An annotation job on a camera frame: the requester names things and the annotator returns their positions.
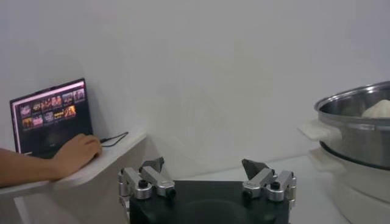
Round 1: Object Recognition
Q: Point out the person's bare hand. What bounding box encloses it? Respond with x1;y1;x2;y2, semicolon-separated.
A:
51;133;103;180

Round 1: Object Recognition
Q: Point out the white side table with mouse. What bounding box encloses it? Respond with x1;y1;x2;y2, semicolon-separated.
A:
0;129;147;224

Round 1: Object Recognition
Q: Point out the cream electric cooker base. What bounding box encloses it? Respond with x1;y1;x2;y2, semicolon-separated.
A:
308;148;390;224

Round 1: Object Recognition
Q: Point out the white steamed baozi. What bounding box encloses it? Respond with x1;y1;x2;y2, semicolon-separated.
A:
361;99;390;119

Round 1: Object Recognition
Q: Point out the person's bare forearm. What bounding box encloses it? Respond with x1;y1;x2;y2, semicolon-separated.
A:
0;148;59;188

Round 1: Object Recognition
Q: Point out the black laptop beside person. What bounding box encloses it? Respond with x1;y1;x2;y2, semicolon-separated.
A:
9;78;94;159

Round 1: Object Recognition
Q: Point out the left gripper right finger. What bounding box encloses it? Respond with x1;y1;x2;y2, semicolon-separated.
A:
241;158;297;203

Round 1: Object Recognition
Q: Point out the stainless steel steamer basket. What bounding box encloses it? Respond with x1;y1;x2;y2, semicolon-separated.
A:
297;80;390;171

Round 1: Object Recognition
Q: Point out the black laptop power cable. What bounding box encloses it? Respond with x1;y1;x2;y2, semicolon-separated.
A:
100;131;129;148

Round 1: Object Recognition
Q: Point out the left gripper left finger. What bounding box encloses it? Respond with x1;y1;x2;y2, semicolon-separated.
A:
118;156;177;201

